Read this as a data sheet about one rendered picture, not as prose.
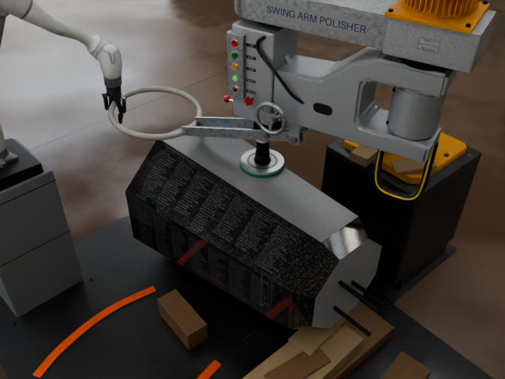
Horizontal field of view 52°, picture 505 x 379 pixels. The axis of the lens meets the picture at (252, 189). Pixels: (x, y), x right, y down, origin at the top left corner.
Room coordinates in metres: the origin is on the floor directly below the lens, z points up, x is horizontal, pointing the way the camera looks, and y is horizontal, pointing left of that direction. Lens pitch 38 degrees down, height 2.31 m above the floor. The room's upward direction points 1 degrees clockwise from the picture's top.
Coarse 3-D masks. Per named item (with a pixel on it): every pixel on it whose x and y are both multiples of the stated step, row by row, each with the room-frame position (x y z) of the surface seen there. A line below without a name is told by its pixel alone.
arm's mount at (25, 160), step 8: (8, 144) 2.20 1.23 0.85; (16, 144) 2.20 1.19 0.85; (16, 152) 2.13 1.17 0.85; (24, 152) 2.13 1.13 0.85; (16, 160) 2.05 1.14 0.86; (24, 160) 2.06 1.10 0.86; (32, 160) 2.06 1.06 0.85; (0, 168) 1.98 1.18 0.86; (8, 168) 1.98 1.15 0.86; (16, 168) 1.98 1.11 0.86; (24, 168) 1.98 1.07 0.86; (32, 168) 2.00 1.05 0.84; (40, 168) 2.03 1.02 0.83; (0, 176) 1.92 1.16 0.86; (8, 176) 1.92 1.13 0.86; (16, 176) 1.95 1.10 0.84; (24, 176) 1.97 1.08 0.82; (32, 176) 2.00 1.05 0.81; (0, 184) 1.89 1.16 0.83; (8, 184) 1.92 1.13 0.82
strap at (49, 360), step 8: (152, 288) 1.99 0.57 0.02; (128, 296) 1.93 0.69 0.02; (136, 296) 1.93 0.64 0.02; (120, 304) 1.87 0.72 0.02; (104, 312) 1.82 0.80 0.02; (112, 312) 1.82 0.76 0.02; (88, 320) 1.76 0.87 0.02; (96, 320) 1.76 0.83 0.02; (80, 328) 1.71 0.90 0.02; (88, 328) 1.71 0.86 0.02; (72, 336) 1.66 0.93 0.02; (64, 344) 1.61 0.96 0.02; (56, 352) 1.56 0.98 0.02; (48, 360) 1.51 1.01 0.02; (40, 368) 1.47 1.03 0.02; (208, 368) 1.48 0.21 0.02; (216, 368) 1.48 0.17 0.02; (40, 376) 1.43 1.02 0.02; (200, 376) 1.44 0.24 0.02; (208, 376) 1.44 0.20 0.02
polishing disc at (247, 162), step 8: (248, 152) 2.16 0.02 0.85; (272, 152) 2.16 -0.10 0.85; (240, 160) 2.08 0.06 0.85; (248, 160) 2.08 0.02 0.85; (272, 160) 2.09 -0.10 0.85; (280, 160) 2.09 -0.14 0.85; (248, 168) 2.02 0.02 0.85; (256, 168) 2.02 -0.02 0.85; (264, 168) 2.02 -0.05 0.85; (272, 168) 2.02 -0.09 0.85; (280, 168) 2.03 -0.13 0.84
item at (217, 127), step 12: (204, 120) 2.32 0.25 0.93; (216, 120) 2.28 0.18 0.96; (228, 120) 2.24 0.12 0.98; (240, 120) 2.21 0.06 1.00; (192, 132) 2.22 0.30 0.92; (204, 132) 2.18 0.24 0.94; (216, 132) 2.15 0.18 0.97; (228, 132) 2.11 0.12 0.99; (240, 132) 2.08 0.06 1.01; (252, 132) 2.05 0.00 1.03; (264, 132) 2.02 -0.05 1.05; (288, 132) 1.95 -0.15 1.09
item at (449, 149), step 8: (440, 136) 2.43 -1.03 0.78; (448, 136) 2.44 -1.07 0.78; (344, 144) 2.38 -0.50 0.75; (352, 144) 2.34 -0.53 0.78; (440, 144) 2.35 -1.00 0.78; (448, 144) 2.35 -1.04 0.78; (456, 144) 2.35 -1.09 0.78; (464, 144) 2.36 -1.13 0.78; (384, 152) 2.27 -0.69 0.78; (440, 152) 2.28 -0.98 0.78; (448, 152) 2.28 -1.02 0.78; (456, 152) 2.28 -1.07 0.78; (464, 152) 2.32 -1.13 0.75; (384, 160) 2.20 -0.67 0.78; (392, 160) 2.20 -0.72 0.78; (440, 160) 2.20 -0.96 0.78; (448, 160) 2.21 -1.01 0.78; (384, 168) 2.17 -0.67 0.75; (392, 168) 2.13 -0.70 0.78; (440, 168) 2.17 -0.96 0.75; (400, 176) 2.10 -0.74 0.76; (408, 176) 2.07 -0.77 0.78; (416, 176) 2.07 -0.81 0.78
